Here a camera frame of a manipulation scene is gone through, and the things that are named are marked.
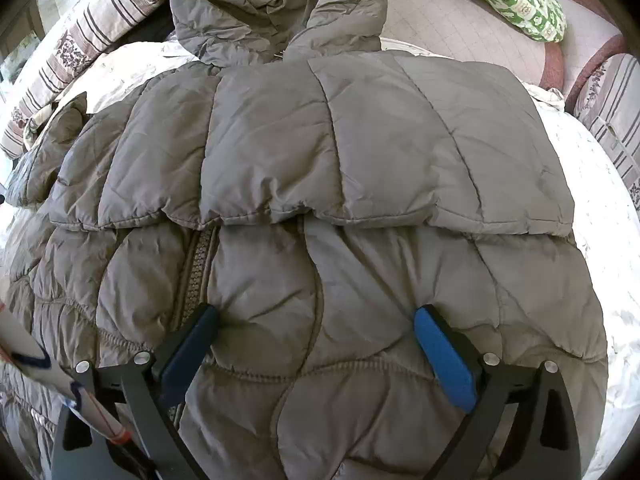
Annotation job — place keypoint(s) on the striped floral pillow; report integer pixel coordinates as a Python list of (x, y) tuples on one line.
[(85, 30), (612, 100)]

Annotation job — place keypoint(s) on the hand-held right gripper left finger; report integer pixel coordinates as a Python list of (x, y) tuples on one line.
[(187, 355)]

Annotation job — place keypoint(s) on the white floral bed sheet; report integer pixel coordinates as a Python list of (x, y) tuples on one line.
[(600, 200)]

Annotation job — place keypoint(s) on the grey puffer jacket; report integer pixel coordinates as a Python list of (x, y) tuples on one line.
[(320, 160)]

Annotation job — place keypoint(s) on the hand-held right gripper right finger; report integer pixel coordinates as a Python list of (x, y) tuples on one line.
[(445, 360)]

